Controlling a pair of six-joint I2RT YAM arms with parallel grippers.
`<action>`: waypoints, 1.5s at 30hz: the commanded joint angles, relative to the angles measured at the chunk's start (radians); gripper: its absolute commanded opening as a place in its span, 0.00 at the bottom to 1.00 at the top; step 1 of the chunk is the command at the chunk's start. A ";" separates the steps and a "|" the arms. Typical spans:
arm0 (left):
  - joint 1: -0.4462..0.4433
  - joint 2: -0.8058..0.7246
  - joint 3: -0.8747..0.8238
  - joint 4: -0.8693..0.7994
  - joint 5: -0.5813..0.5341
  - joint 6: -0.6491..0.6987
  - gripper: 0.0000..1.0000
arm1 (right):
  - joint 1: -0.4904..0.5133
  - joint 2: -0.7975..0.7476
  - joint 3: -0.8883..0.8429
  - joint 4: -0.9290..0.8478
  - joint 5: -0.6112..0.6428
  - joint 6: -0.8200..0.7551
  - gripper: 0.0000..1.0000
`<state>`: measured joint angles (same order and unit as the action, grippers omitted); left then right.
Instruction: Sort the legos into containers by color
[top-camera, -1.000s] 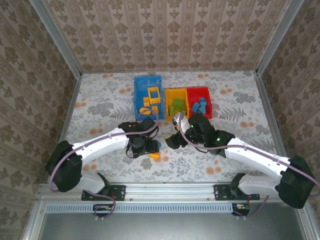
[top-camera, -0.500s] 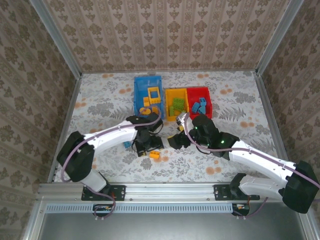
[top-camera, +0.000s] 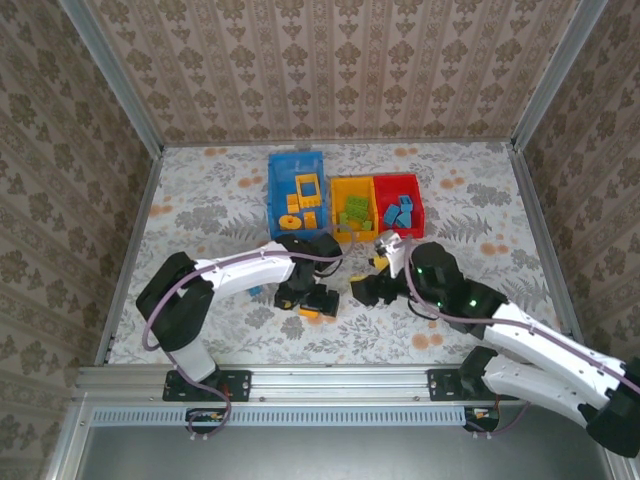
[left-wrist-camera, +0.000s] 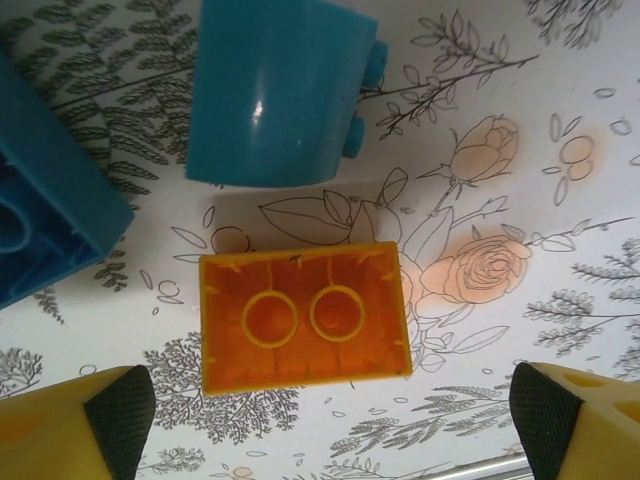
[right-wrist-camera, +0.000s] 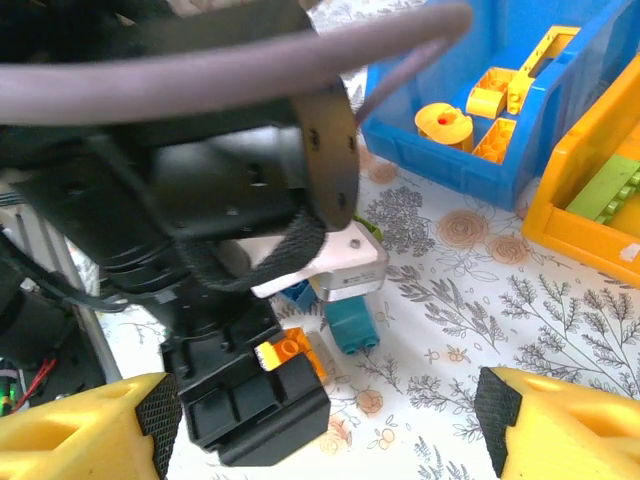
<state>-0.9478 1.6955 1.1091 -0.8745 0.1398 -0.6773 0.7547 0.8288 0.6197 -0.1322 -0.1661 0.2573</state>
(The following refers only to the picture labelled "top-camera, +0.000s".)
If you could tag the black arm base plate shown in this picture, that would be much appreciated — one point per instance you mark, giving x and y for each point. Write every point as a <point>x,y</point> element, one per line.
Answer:
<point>442,385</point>
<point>235,385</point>

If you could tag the yellow plastic bin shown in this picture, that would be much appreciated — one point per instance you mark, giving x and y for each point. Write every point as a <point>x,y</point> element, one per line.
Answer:
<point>345,187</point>

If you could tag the wide aluminium base rail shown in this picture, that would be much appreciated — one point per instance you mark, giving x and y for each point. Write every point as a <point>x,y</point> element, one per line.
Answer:
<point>340,382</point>

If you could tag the grey metal panel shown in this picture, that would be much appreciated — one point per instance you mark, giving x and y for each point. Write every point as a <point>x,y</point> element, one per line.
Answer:
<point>325,455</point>

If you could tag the floral tablecloth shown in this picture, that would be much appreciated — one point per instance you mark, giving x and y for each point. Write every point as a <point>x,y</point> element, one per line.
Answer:
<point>350,350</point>

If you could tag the red plastic bin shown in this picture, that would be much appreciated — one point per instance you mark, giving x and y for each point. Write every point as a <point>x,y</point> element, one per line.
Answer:
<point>390,187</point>

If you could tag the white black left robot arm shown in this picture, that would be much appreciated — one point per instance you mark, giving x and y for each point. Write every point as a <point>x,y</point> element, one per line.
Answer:
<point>240,272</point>

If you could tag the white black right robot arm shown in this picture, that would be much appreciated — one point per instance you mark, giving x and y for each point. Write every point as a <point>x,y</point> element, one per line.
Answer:
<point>550,345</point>

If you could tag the aluminium frame post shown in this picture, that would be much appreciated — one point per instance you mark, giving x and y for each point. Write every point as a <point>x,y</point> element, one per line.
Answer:
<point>116,80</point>
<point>556,75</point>

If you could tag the blue lego brick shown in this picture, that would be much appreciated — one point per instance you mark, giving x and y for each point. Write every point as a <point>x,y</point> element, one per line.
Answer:
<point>255,291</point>
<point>395,206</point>
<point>406,199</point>
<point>390,216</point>
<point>405,219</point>

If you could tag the blue plastic bin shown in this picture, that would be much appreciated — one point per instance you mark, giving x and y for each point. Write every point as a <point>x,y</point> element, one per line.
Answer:
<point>280,180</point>

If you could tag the aluminium table edge rail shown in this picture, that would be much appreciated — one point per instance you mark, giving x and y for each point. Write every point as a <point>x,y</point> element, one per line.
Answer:
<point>137,225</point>
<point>523,170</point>

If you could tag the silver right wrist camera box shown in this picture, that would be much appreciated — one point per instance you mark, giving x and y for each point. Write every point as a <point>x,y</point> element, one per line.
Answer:
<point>387,243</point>

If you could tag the orange lego brick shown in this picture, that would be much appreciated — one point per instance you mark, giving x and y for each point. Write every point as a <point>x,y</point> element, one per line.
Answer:
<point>292,202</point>
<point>310,220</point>
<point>309,313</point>
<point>378,261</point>

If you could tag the yellow lego window frame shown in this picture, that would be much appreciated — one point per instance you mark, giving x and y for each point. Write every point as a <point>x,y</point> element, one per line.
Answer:
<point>310,202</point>

